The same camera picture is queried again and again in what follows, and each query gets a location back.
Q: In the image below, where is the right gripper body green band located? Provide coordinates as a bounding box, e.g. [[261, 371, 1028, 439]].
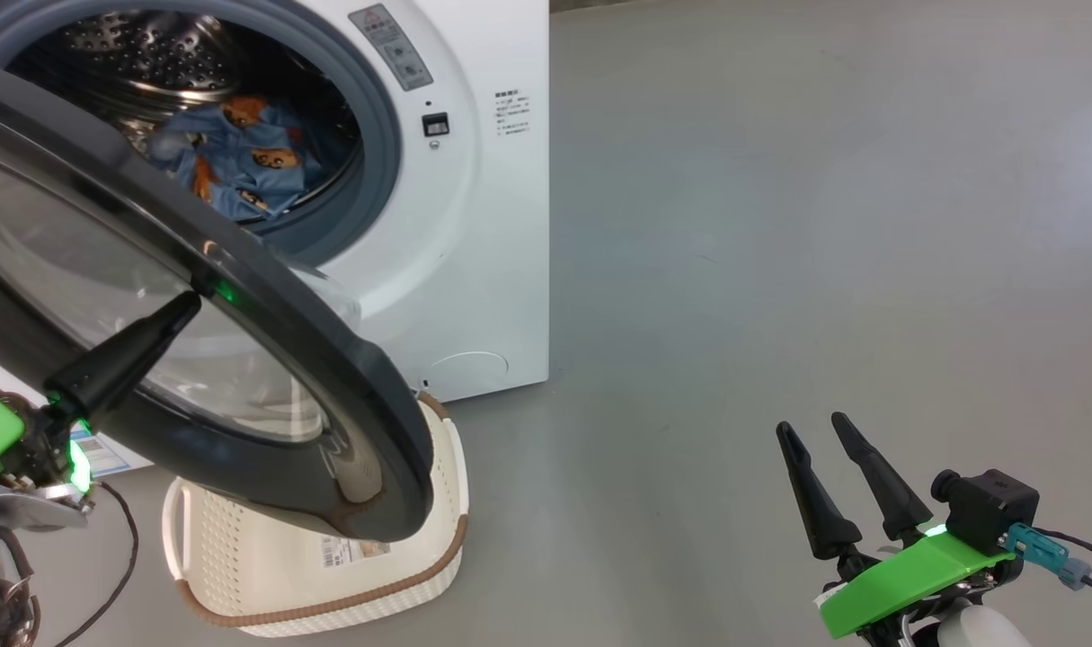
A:
[[815, 521, 1018, 647]]

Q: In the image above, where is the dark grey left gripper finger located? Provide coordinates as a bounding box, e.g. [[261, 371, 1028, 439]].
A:
[[44, 289, 203, 430]]

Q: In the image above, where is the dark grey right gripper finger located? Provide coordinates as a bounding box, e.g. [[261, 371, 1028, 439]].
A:
[[776, 421, 863, 560], [830, 412, 933, 544]]

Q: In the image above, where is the black round glass washer door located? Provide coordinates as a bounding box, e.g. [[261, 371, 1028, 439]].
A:
[[0, 58, 436, 543]]

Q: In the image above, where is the cream perforated laundry basket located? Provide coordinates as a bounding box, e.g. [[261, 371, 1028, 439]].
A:
[[162, 391, 470, 637]]

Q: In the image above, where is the paper basket product label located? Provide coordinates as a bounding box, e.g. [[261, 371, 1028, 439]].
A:
[[319, 535, 392, 569]]

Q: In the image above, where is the grey rubber door gasket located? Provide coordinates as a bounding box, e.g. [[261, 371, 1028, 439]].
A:
[[0, 0, 403, 268]]

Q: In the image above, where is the white front-load washing machine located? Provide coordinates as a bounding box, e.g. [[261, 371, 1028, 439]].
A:
[[0, 0, 551, 477]]

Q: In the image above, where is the blue energy label sticker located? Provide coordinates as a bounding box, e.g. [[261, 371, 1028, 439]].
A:
[[67, 422, 155, 477]]

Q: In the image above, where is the steel washer drum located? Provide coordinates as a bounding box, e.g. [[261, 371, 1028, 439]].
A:
[[6, 9, 364, 236]]

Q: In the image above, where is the grey warning label sticker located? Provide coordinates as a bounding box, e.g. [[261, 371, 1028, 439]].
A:
[[348, 3, 435, 93]]

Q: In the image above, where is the teal right camera cable plug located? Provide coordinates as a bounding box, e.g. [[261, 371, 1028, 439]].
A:
[[1004, 524, 1092, 598]]

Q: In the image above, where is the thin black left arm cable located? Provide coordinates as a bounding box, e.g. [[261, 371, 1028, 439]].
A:
[[56, 481, 140, 647]]

